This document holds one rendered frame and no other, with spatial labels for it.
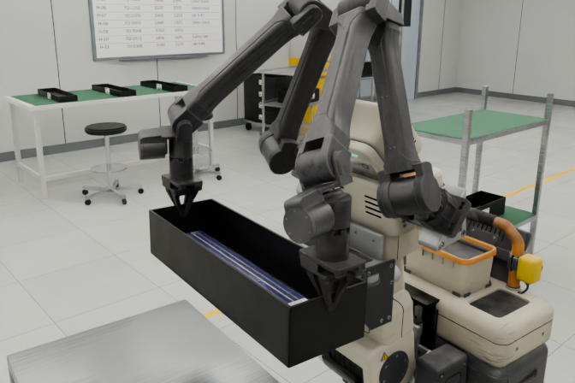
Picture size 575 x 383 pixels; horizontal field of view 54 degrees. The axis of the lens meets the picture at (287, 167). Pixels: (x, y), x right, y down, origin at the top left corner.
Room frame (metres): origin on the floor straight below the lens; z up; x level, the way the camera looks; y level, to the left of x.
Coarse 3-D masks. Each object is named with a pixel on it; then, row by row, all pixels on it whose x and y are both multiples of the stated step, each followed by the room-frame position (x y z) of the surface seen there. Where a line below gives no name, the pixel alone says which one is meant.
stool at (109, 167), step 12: (96, 132) 4.47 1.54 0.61; (108, 132) 4.48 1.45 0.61; (120, 132) 4.55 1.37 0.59; (108, 144) 4.62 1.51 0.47; (108, 156) 4.62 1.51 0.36; (96, 168) 4.59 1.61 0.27; (108, 168) 4.59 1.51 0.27; (120, 168) 4.59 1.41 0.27; (108, 180) 4.62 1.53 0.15; (84, 192) 4.69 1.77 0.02; (96, 192) 4.51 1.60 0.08; (108, 192) 4.59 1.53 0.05; (120, 192) 4.51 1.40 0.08
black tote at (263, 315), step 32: (160, 224) 1.22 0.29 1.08; (192, 224) 1.34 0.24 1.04; (224, 224) 1.31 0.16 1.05; (256, 224) 1.20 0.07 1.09; (160, 256) 1.23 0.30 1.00; (192, 256) 1.09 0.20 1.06; (256, 256) 1.20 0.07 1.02; (288, 256) 1.10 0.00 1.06; (224, 288) 0.98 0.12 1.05; (256, 288) 0.90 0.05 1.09; (352, 288) 0.89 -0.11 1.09; (256, 320) 0.89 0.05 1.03; (288, 320) 0.82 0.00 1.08; (320, 320) 0.85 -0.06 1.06; (352, 320) 0.90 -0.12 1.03; (288, 352) 0.81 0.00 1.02; (320, 352) 0.85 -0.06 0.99
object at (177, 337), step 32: (128, 320) 1.28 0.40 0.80; (160, 320) 1.28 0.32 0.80; (192, 320) 1.28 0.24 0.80; (32, 352) 1.14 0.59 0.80; (64, 352) 1.14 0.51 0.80; (96, 352) 1.14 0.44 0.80; (128, 352) 1.14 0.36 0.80; (160, 352) 1.14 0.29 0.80; (192, 352) 1.14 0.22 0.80; (224, 352) 1.14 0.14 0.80
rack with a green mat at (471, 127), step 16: (480, 112) 3.52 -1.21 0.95; (496, 112) 3.52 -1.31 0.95; (416, 128) 3.00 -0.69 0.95; (432, 128) 3.00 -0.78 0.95; (448, 128) 3.01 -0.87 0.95; (464, 128) 2.74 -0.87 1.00; (480, 128) 3.01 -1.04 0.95; (496, 128) 3.01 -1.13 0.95; (512, 128) 3.02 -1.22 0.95; (528, 128) 3.13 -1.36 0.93; (544, 128) 3.31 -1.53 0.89; (464, 144) 2.73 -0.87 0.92; (480, 144) 3.61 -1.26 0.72; (544, 144) 3.30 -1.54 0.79; (464, 160) 2.73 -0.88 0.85; (480, 160) 3.62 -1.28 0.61; (544, 160) 3.30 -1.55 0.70; (464, 176) 2.72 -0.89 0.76; (512, 208) 3.42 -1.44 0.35
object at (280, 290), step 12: (204, 240) 1.25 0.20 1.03; (216, 252) 1.18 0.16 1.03; (228, 252) 1.18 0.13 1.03; (240, 264) 1.12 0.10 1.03; (252, 264) 1.12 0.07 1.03; (252, 276) 1.06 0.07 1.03; (264, 276) 1.07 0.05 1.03; (276, 288) 1.01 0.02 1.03; (288, 288) 1.01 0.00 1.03; (288, 300) 0.96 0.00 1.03; (300, 300) 0.97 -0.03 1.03
